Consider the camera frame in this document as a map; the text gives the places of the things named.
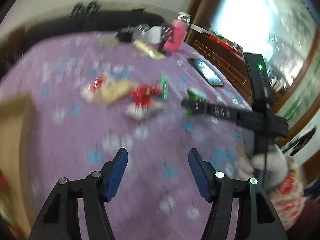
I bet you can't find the green small snack packet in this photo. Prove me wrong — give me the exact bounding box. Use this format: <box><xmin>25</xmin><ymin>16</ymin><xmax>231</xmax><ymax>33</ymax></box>
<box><xmin>186</xmin><ymin>87</ymin><xmax>207</xmax><ymax>115</ymax></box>

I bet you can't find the red character snack packet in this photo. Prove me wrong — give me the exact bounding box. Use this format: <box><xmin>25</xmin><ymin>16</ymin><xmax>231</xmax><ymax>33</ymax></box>
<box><xmin>125</xmin><ymin>85</ymin><xmax>163</xmax><ymax>121</ymax></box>

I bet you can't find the gloved right hand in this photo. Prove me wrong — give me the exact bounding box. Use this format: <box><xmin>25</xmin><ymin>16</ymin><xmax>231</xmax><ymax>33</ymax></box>
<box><xmin>237</xmin><ymin>145</ymin><xmax>289</xmax><ymax>190</ymax></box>

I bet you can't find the shallow cardboard tray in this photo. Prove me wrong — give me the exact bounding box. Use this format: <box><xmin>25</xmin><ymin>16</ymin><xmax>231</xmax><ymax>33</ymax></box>
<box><xmin>1</xmin><ymin>95</ymin><xmax>36</xmax><ymax>239</ymax></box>

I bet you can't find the black smartphone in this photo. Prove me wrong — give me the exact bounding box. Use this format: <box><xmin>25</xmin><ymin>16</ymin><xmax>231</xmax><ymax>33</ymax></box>
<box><xmin>187</xmin><ymin>58</ymin><xmax>224</xmax><ymax>87</ymax></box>

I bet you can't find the beige long snack bar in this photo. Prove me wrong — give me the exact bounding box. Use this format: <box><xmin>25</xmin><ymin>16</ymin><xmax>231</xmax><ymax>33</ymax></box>
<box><xmin>133</xmin><ymin>40</ymin><xmax>165</xmax><ymax>60</ymax></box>

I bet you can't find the purple floral tablecloth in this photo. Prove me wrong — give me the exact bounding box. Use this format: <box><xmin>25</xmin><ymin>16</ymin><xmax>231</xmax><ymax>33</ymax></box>
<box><xmin>1</xmin><ymin>33</ymin><xmax>249</xmax><ymax>239</ymax></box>

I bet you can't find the white red snack packet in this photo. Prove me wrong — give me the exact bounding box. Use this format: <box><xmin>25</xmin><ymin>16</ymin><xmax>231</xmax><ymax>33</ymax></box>
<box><xmin>80</xmin><ymin>75</ymin><xmax>110</xmax><ymax>102</ymax></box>

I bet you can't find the beige square snack packet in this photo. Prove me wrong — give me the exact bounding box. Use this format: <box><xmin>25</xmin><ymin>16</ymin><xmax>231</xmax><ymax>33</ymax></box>
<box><xmin>100</xmin><ymin>79</ymin><xmax>135</xmax><ymax>105</ymax></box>

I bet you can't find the white cup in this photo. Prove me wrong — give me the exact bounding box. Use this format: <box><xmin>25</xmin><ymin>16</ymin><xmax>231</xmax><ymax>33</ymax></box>
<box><xmin>146</xmin><ymin>26</ymin><xmax>162</xmax><ymax>44</ymax></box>

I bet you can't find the black binder clip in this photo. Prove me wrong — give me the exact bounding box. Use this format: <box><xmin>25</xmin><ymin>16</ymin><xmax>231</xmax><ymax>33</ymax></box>
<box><xmin>116</xmin><ymin>27</ymin><xmax>135</xmax><ymax>43</ymax></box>

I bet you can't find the black leather sofa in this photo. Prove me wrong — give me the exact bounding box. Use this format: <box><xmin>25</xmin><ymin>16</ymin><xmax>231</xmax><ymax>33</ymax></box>
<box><xmin>24</xmin><ymin>10</ymin><xmax>164</xmax><ymax>44</ymax></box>

